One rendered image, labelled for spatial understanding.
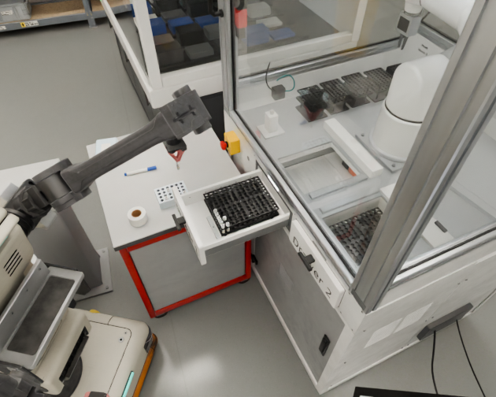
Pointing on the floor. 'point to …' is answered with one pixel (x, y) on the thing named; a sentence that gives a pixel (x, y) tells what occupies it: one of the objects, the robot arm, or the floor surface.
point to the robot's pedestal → (61, 235)
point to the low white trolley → (168, 276)
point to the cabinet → (280, 254)
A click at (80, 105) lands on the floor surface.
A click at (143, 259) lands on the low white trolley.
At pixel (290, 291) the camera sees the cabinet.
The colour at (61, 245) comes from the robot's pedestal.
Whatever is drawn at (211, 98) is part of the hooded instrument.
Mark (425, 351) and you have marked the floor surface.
